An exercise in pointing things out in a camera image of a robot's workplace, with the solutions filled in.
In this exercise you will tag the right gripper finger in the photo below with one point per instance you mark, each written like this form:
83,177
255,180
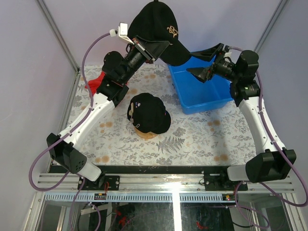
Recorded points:
201,74
208,54

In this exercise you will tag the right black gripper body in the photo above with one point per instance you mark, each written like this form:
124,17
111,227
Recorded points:
224,69

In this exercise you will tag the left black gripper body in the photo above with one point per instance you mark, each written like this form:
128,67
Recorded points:
134,57

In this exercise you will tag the beige baseball cap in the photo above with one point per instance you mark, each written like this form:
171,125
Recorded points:
130,111

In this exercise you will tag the black cap pink logo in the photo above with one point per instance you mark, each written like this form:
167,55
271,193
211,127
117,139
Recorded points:
150,114

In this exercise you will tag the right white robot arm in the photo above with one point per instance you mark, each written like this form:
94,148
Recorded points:
272,160

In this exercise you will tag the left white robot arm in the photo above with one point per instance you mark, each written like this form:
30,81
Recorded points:
118,69

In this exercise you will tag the blue plastic bin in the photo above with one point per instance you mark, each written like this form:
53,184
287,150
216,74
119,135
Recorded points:
195,96

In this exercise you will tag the red cloth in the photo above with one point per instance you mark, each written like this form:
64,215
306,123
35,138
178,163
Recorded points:
95,83

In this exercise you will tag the floral table mat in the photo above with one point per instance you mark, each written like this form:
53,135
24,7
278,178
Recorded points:
218,137

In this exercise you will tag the wooden hat stand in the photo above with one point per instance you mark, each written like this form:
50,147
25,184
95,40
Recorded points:
146,136

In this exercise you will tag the left aluminium frame post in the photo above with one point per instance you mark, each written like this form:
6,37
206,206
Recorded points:
57,33

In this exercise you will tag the aluminium frame post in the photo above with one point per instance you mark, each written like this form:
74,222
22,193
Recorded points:
57,33
270,25

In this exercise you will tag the right aluminium frame post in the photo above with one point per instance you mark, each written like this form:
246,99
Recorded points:
270,25

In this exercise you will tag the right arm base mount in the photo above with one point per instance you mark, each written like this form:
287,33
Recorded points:
223,178

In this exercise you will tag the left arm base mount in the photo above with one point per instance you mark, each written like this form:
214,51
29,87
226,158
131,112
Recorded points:
105,182

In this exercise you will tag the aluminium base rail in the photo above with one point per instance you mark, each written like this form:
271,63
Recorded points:
158,183

